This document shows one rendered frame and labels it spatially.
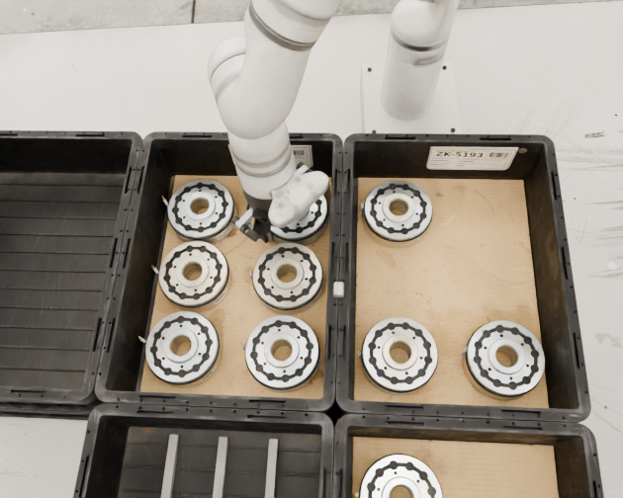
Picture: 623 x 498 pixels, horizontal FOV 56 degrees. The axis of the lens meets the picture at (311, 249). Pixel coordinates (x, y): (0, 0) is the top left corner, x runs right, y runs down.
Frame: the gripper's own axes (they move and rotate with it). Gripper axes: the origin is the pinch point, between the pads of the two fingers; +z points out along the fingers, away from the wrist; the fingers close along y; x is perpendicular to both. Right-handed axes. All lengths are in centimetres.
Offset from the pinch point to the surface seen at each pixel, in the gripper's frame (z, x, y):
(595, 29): 15, 7, -80
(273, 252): -0.6, 3.2, 4.1
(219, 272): -0.5, -0.2, 11.8
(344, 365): -7.4, 23.5, 9.6
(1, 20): 84, -181, -6
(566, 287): -7.4, 36.2, -17.6
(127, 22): 84, -143, -39
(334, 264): -7.5, 13.1, 1.0
